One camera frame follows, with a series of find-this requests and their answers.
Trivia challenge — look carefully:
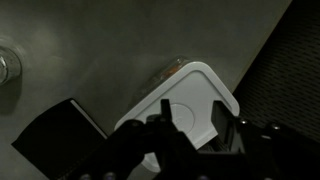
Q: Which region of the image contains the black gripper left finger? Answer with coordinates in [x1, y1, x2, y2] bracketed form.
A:
[63, 98, 201, 180]

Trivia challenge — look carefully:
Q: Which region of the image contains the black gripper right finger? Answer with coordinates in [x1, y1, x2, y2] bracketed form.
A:
[212, 100, 320, 180]

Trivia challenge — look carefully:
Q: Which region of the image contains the white square container lid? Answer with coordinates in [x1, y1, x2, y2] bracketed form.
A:
[114, 60, 240, 174]

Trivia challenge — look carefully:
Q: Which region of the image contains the black flat notebook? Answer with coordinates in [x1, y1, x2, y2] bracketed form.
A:
[11, 98, 110, 180]

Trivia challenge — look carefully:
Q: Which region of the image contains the silver candle tin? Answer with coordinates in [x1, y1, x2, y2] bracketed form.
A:
[0, 45, 23, 86]

